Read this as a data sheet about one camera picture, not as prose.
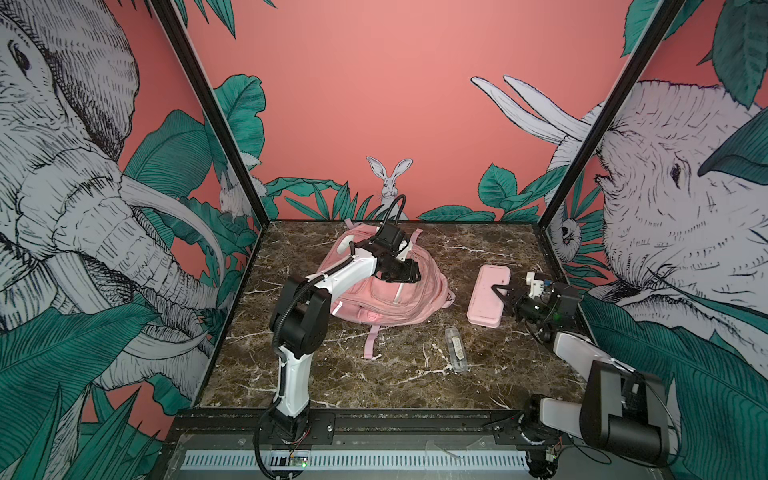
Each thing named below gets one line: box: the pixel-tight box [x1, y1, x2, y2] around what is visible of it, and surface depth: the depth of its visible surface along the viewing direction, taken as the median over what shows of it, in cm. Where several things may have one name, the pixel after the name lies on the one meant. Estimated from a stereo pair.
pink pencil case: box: [467, 265, 511, 329], surface depth 87 cm
